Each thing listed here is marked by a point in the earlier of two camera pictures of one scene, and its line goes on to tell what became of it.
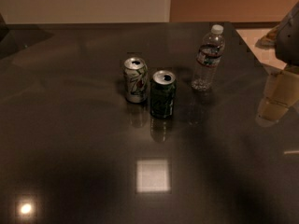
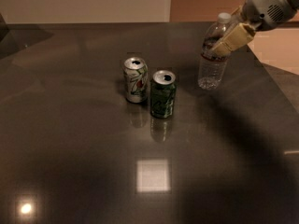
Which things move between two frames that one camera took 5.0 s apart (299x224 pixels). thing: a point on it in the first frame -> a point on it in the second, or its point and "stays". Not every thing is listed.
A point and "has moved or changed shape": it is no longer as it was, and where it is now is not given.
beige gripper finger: x=281 y=92 -> x=240 y=35
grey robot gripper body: x=289 y=42 -> x=263 y=7
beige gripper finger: x=269 y=40 -> x=237 y=16
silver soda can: x=135 y=76 stays
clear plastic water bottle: x=209 y=56 has moved or changed shape
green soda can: x=163 y=91 stays
